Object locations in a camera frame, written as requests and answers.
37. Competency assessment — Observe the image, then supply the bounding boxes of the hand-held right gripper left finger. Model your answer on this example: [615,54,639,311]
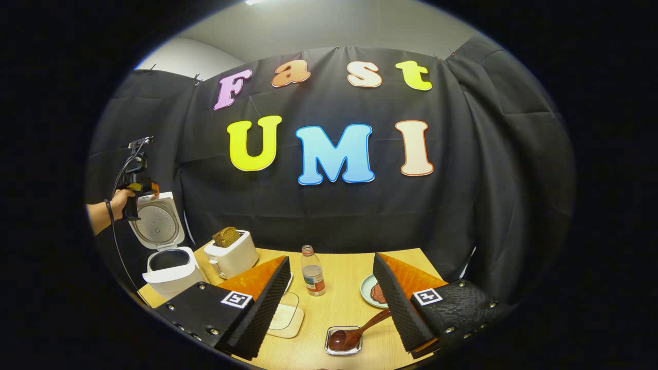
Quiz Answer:
[153,255,292,362]

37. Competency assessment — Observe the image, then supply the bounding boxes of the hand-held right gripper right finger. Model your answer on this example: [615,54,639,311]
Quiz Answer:
[372,252,510,360]

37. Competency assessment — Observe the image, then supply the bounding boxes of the glass tray of rice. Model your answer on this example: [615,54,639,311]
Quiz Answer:
[266,290,305,339]

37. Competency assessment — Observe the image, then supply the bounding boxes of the brown wooden spoon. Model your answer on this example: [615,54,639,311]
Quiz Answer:
[327,309,393,353]

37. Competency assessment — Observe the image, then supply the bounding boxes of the white rice cooker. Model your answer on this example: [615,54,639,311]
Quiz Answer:
[128,191,207,302]

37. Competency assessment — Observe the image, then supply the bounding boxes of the pale green plate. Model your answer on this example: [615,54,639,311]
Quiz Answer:
[360,273,391,309]

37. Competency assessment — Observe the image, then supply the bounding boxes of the white toaster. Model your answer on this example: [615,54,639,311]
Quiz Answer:
[204,230,260,280]

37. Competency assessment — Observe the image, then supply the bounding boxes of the clear plastic drink bottle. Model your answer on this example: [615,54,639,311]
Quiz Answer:
[300,245,326,298]

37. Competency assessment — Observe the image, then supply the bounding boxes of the brown bread slice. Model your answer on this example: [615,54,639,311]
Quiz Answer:
[213,227,242,249]

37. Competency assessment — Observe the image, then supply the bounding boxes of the black backdrop cloth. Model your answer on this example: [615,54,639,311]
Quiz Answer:
[85,33,575,310]

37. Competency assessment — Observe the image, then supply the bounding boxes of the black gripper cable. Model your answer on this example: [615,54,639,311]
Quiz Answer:
[104,138,151,297]

